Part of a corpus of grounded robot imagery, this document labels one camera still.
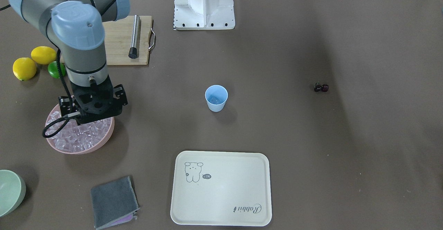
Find green lime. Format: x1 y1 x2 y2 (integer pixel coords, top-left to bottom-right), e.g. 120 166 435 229
47 61 66 79

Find light blue plastic cup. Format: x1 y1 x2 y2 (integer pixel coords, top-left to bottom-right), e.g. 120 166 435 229
205 85 228 113

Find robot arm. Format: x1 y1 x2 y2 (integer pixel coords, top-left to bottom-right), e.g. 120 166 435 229
8 0 131 124

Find steel muddler black tip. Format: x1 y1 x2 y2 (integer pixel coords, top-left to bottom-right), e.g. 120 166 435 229
128 15 141 59

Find yellow lemon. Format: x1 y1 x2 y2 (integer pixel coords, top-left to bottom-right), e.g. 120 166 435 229
31 46 57 65
13 57 37 81

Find cream rabbit tray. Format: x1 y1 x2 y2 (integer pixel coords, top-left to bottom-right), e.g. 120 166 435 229
170 151 272 227

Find wooden cutting board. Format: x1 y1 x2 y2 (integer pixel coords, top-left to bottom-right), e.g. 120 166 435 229
61 16 155 70

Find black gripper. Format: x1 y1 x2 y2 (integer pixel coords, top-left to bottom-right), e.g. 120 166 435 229
58 76 128 124

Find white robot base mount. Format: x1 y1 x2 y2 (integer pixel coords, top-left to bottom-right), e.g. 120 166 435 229
173 0 235 30

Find pile of clear ice cubes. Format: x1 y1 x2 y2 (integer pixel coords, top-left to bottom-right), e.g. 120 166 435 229
46 109 113 153

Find pink bowl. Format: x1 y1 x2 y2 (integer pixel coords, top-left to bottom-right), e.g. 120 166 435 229
45 102 115 154

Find clear ice cube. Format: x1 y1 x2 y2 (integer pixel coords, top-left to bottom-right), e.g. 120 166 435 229
209 96 223 104

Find yellow lemon upper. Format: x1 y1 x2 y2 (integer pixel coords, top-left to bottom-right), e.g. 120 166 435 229
31 46 57 65

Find green ceramic bowl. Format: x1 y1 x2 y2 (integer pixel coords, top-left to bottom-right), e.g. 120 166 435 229
0 170 26 217

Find grey folded cloth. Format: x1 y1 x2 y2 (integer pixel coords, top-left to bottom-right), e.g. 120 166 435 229
90 175 139 230

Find dark red cherries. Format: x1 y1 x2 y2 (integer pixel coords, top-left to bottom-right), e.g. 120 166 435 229
314 82 329 92

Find yellow lemon lower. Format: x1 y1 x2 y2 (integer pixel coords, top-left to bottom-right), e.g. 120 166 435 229
13 57 37 81

